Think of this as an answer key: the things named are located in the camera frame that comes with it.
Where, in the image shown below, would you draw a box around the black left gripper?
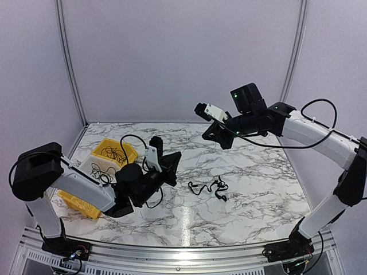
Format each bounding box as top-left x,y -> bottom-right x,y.
135,151 -> 181,206

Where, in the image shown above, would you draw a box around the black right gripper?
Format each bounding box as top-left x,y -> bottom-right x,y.
202,111 -> 258,149

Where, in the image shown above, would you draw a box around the cable bundle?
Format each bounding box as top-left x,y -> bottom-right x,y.
188,176 -> 229,203

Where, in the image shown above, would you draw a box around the white cables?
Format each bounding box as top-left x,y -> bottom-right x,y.
70,194 -> 92,211

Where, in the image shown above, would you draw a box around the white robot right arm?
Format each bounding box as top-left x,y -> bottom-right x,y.
194,83 -> 366,257

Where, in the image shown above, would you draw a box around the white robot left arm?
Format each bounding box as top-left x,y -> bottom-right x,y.
8,142 -> 182,255

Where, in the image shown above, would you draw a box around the yellow bin far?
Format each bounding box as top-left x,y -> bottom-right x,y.
91,138 -> 139,168

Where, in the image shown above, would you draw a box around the yellow bin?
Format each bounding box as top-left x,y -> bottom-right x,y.
57,190 -> 101,219
91,138 -> 139,168

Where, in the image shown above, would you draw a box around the white bin middle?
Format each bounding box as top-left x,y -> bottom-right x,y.
79,155 -> 121,184

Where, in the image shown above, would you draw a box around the yellow bin near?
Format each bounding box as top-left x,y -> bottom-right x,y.
57,190 -> 101,219

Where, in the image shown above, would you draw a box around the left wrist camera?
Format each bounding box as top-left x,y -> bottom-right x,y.
143,136 -> 163,172

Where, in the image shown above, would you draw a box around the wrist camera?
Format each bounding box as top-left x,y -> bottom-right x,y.
194,103 -> 230,123
143,136 -> 163,172

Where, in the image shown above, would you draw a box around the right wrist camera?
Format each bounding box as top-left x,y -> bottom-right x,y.
194,103 -> 230,123

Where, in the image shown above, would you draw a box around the black cables in far bin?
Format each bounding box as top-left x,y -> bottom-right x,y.
102,145 -> 128,161

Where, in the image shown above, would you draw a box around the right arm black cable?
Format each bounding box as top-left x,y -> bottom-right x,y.
229,99 -> 338,149

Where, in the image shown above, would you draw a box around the right aluminium corner post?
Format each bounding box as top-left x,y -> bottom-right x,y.
277,0 -> 309,103

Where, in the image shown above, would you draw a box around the aluminium corner post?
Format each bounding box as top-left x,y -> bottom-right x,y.
277,0 -> 309,103
55,0 -> 88,128

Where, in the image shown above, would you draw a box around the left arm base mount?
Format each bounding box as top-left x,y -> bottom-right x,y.
42,236 -> 91,261

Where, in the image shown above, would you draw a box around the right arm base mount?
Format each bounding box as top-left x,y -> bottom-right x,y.
262,230 -> 314,262

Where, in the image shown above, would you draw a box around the aluminium front rail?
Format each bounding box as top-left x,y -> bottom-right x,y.
10,227 -> 344,274

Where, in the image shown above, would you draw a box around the left aluminium corner post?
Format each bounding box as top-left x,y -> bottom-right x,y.
55,0 -> 88,128

